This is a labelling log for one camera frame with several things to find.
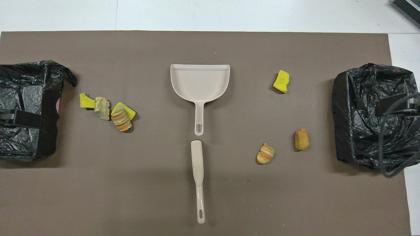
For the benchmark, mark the small yellow sponge piece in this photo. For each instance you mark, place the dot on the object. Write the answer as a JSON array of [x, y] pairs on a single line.
[[85, 102]]

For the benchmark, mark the orange striped croissant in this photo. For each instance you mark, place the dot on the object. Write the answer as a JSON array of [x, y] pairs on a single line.
[[121, 120]]

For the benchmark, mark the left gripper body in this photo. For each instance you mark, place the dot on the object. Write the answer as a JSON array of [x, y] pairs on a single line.
[[6, 119]]

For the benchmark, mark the beige hand brush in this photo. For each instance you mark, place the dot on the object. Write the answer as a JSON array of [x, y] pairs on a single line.
[[197, 157]]

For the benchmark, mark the large yellow sponge piece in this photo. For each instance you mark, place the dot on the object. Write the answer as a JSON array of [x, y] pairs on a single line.
[[128, 112]]

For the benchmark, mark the pale striped bread piece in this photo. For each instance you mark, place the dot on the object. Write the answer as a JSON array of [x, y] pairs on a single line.
[[103, 108]]

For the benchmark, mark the brown bread roll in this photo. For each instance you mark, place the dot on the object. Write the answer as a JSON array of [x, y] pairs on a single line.
[[302, 139]]

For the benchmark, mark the brown table mat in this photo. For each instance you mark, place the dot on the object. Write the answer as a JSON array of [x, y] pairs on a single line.
[[131, 183]]

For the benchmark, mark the yellow sponge block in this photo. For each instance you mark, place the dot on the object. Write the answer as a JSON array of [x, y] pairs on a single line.
[[281, 82]]

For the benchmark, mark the black bag lined bin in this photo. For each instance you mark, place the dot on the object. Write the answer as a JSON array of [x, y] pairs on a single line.
[[29, 95], [357, 108]]

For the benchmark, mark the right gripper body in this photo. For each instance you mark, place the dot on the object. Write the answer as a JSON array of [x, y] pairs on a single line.
[[415, 105]]

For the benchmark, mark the dark ribbed panel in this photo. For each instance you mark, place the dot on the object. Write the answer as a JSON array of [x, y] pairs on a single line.
[[410, 8]]

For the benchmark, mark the small striped croissant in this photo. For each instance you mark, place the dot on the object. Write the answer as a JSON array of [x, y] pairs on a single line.
[[265, 154]]

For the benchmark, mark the beige plastic dustpan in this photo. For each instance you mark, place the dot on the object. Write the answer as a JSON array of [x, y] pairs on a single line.
[[200, 82]]

